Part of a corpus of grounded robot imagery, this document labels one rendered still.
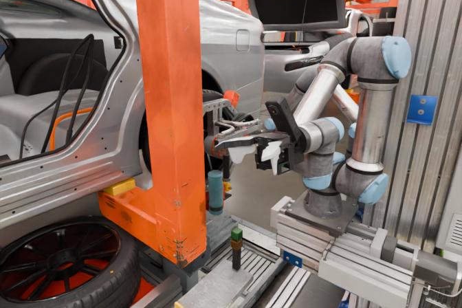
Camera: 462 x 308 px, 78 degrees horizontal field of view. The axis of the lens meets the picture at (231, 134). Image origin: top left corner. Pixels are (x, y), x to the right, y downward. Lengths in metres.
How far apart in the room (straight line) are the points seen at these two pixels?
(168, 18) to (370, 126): 0.73
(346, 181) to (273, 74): 3.16
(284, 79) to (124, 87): 2.82
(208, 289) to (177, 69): 0.92
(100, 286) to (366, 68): 1.28
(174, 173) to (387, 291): 0.80
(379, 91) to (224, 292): 0.98
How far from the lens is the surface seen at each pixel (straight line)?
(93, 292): 1.40
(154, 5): 1.05
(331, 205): 1.16
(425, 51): 1.14
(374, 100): 0.96
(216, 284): 1.39
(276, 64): 4.07
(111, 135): 1.55
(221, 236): 2.12
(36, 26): 3.24
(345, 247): 1.18
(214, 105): 1.66
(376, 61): 0.94
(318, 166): 0.79
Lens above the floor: 1.44
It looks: 18 degrees down
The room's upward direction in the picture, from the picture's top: straight up
